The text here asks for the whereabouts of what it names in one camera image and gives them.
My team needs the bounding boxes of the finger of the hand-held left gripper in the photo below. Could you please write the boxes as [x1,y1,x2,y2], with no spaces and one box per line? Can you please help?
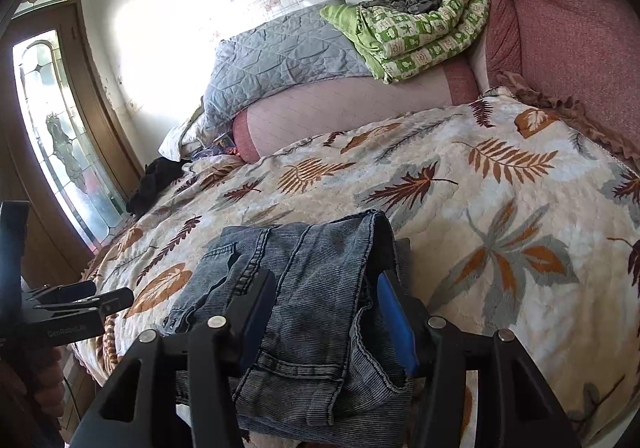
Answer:
[97,288,135,315]
[27,281,97,303]

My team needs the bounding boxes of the pink bolster cushion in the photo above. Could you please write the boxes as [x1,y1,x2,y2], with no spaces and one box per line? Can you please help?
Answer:
[232,60,480,163]

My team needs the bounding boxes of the wooden stained glass door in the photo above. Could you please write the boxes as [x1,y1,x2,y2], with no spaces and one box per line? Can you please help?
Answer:
[0,0,146,289]

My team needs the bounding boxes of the grey quilted pillow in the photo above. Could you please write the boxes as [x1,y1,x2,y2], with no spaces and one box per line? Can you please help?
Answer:
[202,0,373,129]

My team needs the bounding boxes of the black cloth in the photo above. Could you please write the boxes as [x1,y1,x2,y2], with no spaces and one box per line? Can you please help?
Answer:
[126,155,185,217]

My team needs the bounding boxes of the leaf print bedspread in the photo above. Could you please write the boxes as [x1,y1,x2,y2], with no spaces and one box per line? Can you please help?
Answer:
[70,88,640,448]

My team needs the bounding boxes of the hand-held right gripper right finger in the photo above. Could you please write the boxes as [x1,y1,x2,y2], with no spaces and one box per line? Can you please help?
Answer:
[376,272,583,448]

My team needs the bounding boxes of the green patterned quilt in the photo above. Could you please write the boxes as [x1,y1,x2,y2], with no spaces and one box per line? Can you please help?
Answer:
[320,0,493,84]

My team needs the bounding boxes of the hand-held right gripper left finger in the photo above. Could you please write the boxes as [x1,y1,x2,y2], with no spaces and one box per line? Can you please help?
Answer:
[70,270,277,448]

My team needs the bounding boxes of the grey-blue denim pants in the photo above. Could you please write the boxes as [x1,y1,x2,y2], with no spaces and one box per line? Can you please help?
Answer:
[162,209,421,439]

